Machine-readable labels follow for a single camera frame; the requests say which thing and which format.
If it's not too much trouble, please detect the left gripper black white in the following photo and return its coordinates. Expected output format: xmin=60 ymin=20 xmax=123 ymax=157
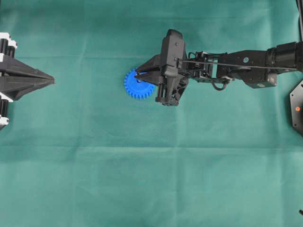
xmin=0 ymin=32 xmax=55 ymax=129

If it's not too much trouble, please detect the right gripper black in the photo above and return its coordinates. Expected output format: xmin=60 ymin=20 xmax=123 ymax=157
xmin=135 ymin=29 xmax=188 ymax=106

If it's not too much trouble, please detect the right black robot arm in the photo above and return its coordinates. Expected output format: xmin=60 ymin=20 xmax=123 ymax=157
xmin=135 ymin=29 xmax=303 ymax=106

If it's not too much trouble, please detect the blue plastic gear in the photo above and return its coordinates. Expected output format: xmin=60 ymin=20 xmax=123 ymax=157
xmin=124 ymin=69 xmax=155 ymax=100

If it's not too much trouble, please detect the green cloth mat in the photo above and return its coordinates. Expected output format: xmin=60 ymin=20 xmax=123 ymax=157
xmin=0 ymin=0 xmax=303 ymax=227

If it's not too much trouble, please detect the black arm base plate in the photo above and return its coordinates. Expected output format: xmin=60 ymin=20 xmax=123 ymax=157
xmin=289 ymin=81 xmax=303 ymax=136

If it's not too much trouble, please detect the black cable top right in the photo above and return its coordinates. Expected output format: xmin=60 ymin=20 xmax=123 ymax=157
xmin=294 ymin=0 xmax=303 ymax=42

